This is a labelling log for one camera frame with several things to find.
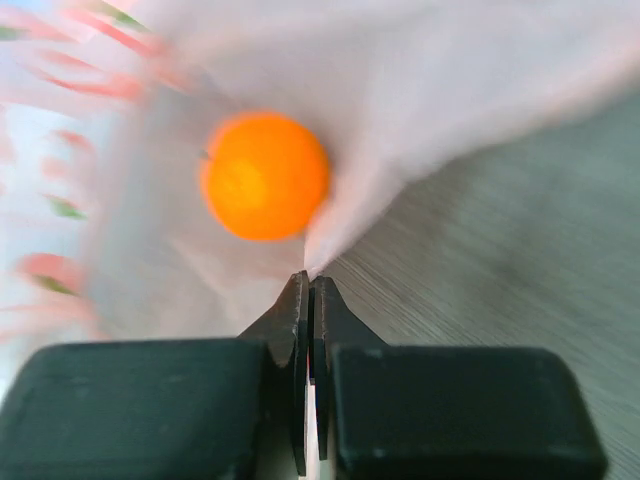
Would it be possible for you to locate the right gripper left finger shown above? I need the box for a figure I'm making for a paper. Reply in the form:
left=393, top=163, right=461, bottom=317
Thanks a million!
left=1, top=272, right=310, bottom=479

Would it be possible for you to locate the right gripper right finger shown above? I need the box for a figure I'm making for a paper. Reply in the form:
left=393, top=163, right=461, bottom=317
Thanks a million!
left=310, top=277, right=608, bottom=479

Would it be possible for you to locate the pink plastic bag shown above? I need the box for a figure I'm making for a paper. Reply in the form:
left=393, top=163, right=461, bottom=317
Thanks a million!
left=1, top=1, right=639, bottom=342

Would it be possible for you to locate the orange fruit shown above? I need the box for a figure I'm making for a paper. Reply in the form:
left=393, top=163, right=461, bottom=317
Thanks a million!
left=199, top=111, right=331, bottom=241

